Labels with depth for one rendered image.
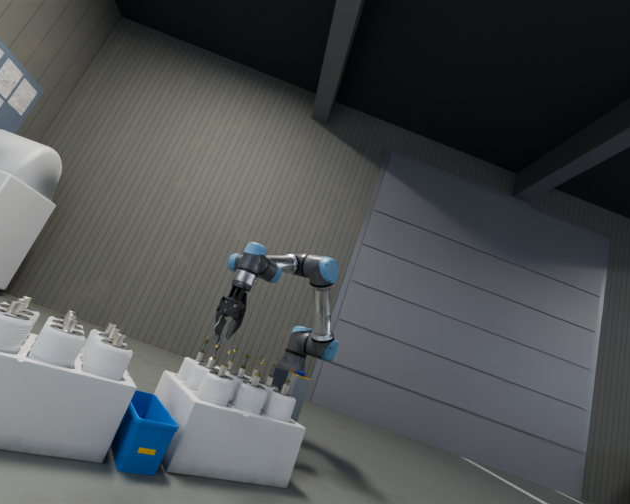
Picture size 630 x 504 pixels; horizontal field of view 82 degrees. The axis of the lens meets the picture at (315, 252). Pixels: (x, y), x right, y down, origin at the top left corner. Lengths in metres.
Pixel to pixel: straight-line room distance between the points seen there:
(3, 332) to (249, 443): 0.68
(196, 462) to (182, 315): 2.99
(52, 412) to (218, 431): 0.40
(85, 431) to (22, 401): 0.15
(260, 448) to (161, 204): 3.50
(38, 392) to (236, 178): 3.63
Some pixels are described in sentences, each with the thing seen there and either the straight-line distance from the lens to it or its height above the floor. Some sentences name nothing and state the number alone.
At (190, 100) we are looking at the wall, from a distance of 4.98.
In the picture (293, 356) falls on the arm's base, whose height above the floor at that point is 0.37.
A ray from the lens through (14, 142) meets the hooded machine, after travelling 4.08.
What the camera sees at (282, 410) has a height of 0.21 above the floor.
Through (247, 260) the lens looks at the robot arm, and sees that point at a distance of 1.28.
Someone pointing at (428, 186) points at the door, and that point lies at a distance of 4.77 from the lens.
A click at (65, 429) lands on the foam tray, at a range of 1.07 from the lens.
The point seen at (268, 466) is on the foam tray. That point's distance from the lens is 1.27.
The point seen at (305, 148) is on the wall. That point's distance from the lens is 4.62.
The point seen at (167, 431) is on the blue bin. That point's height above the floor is 0.10.
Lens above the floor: 0.38
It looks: 16 degrees up
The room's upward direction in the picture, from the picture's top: 20 degrees clockwise
